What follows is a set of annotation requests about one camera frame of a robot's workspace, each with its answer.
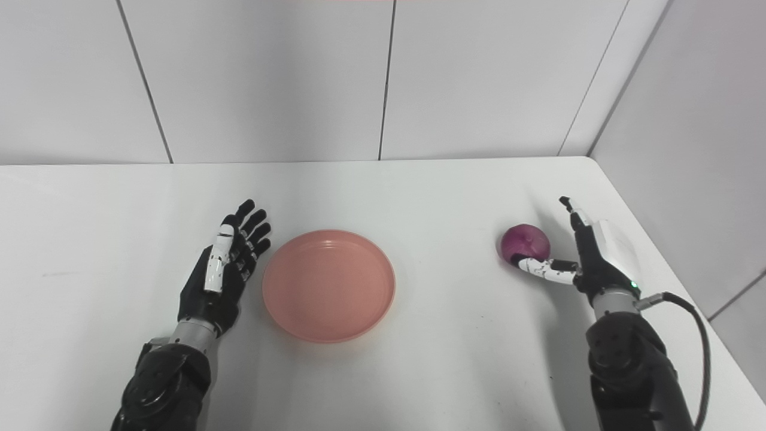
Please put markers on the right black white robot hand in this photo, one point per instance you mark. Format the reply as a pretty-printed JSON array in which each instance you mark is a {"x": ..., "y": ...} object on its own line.
[{"x": 604, "y": 266}]

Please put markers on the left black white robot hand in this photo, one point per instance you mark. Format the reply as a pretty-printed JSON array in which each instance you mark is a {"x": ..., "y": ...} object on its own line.
[{"x": 206, "y": 302}]

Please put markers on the purple red onion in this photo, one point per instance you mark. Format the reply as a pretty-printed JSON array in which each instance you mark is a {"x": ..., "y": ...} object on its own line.
[{"x": 526, "y": 240}]

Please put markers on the pink round plate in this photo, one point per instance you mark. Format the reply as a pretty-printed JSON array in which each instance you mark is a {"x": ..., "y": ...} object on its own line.
[{"x": 329, "y": 287}]

